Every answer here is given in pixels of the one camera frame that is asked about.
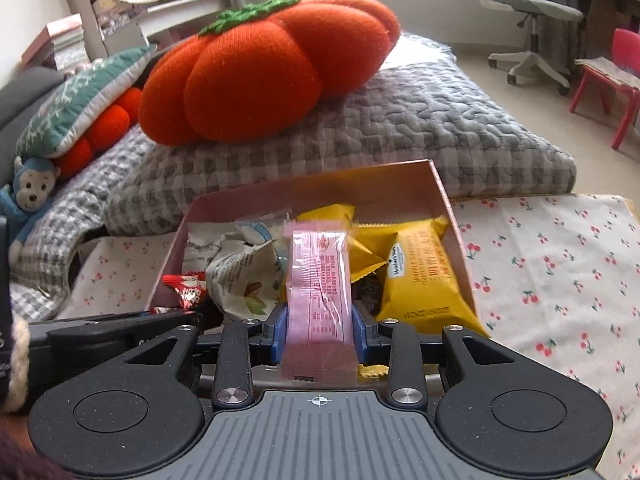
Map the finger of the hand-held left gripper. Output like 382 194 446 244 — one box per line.
125 310 201 353

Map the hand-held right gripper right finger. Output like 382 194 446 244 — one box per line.
352 302 516 406

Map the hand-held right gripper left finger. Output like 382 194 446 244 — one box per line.
122 305 289 409

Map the red snack packet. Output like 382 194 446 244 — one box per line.
161 271 208 313

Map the pink snack packet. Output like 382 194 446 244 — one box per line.
280 220 362 386

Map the large white snack packet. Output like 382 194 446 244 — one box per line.
206 239 290 322

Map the golden yellow snack packet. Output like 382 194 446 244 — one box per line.
295 203 388 283

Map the clear white snack packet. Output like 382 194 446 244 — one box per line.
182 222 238 273

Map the large yellow snack packet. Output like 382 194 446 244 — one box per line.
374 216 482 336

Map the white and blue snack packet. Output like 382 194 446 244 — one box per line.
234 212 292 246

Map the pink cardboard box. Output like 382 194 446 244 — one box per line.
145 159 493 338

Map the grey checked quilt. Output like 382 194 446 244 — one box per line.
7 122 156 321

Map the blue monkey plush toy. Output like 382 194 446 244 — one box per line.
0 155 62 266

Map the cherry-print bed sheet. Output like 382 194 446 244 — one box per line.
70 192 640 480

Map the small orange pumpkin cushion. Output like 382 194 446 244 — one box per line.
54 86 146 178

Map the grey checked pillow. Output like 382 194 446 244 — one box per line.
104 32 577 237

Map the green leaf-patterned pillow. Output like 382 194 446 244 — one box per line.
15 45 158 161

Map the large orange pumpkin cushion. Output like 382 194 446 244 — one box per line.
138 0 402 147

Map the stack of books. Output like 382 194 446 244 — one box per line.
21 12 86 72

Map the white shelf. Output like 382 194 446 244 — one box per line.
55 0 236 61

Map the newspaper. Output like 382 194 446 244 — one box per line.
574 56 640 88

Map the grey office chair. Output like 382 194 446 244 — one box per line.
477 0 586 97

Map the pink child chair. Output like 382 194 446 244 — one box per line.
569 27 640 152

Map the wooden desk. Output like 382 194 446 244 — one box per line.
575 0 640 61

